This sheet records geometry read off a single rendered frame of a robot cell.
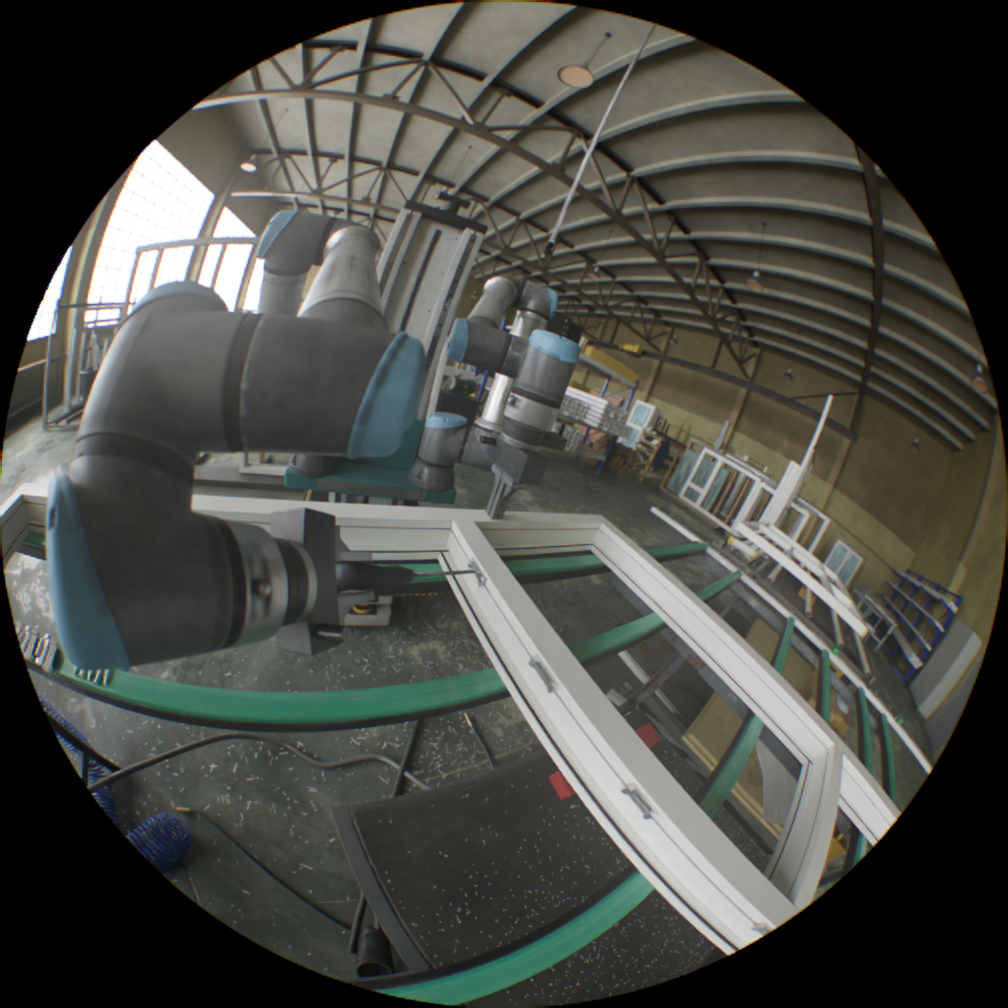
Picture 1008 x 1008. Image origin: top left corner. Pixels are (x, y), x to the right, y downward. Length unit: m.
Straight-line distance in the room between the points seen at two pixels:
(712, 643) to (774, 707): 0.21
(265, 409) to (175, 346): 0.07
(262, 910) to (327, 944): 0.20
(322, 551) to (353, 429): 0.15
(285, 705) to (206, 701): 0.10
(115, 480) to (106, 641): 0.07
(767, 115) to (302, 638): 8.35
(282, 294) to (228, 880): 1.60
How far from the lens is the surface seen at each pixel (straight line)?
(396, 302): 1.25
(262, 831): 1.26
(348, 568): 0.39
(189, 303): 0.23
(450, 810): 0.62
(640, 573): 0.75
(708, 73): 7.86
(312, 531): 0.29
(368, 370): 0.18
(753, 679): 0.72
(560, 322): 4.84
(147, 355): 0.20
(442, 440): 1.09
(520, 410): 0.50
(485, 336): 0.61
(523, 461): 0.49
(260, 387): 0.17
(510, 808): 0.65
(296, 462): 1.14
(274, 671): 1.41
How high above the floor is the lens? 1.20
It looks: 23 degrees down
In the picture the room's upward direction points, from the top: 20 degrees clockwise
